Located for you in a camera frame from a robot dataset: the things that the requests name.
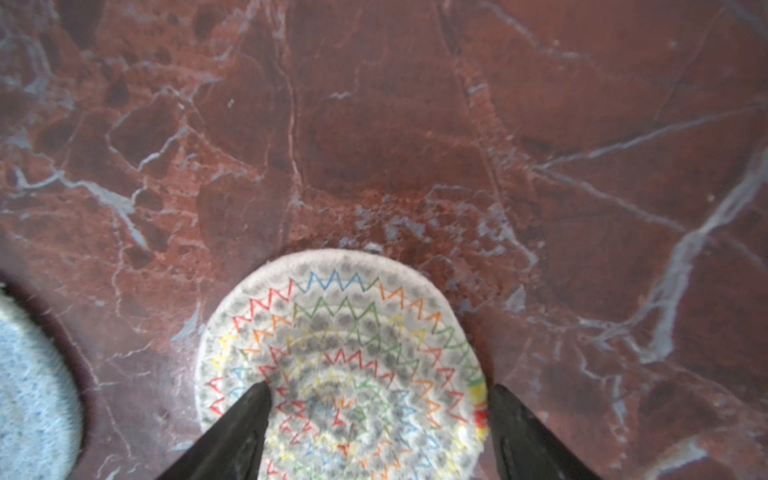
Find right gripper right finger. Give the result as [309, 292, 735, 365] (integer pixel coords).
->
[489, 384, 600, 480]

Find white rainbow rope coaster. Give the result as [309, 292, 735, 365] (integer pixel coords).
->
[195, 249, 488, 479]

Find grey-blue felt coaster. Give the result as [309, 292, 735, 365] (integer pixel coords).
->
[1, 292, 84, 479]

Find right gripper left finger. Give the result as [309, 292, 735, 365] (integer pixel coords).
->
[159, 382, 272, 480]

